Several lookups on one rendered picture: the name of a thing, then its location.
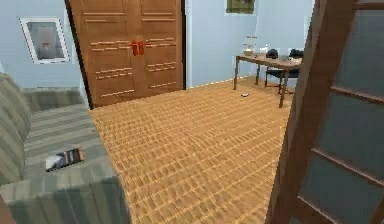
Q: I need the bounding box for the brown door with glass panes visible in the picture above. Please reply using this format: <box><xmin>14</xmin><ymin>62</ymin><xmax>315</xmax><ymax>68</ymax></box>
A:
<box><xmin>265</xmin><ymin>0</ymin><xmax>384</xmax><ymax>224</ymax></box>

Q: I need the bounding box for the brown wooden wardrobe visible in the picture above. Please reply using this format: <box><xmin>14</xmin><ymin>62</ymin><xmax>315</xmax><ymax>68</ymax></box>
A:
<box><xmin>65</xmin><ymin>0</ymin><xmax>187</xmax><ymax>110</ymax></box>

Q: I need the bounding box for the dark book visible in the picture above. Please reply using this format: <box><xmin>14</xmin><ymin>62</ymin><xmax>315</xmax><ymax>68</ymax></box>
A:
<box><xmin>45</xmin><ymin>147</ymin><xmax>85</xmax><ymax>173</ymax></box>

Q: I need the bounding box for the white framed picture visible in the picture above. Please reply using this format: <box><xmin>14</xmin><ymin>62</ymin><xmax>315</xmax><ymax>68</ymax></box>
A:
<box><xmin>19</xmin><ymin>17</ymin><xmax>71</xmax><ymax>65</ymax></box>

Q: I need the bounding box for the green framed picture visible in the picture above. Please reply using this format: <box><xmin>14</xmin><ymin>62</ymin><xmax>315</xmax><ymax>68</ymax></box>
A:
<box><xmin>225</xmin><ymin>0</ymin><xmax>256</xmax><ymax>15</ymax></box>

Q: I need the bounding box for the grey-green striped sofa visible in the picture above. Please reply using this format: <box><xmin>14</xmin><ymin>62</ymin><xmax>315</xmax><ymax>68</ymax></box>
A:
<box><xmin>0</xmin><ymin>72</ymin><xmax>132</xmax><ymax>224</ymax></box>

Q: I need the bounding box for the black round object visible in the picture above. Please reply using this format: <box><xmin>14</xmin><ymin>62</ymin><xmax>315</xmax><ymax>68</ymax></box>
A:
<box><xmin>265</xmin><ymin>48</ymin><xmax>280</xmax><ymax>60</ymax></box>

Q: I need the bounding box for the pale glass vase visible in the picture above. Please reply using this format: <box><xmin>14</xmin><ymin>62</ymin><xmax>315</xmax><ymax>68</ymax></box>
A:
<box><xmin>242</xmin><ymin>35</ymin><xmax>258</xmax><ymax>57</ymax></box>

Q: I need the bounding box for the dark blue chair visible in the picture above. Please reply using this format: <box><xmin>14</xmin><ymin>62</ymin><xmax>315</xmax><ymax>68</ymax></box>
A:
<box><xmin>265</xmin><ymin>67</ymin><xmax>300</xmax><ymax>95</ymax></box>

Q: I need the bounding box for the brown wooden table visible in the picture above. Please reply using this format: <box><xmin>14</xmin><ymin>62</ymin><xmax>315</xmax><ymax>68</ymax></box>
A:
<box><xmin>233</xmin><ymin>54</ymin><xmax>303</xmax><ymax>109</ymax></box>

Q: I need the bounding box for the black lumpy object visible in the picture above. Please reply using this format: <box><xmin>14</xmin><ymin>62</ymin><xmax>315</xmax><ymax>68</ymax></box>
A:
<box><xmin>288</xmin><ymin>48</ymin><xmax>304</xmax><ymax>59</ymax></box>

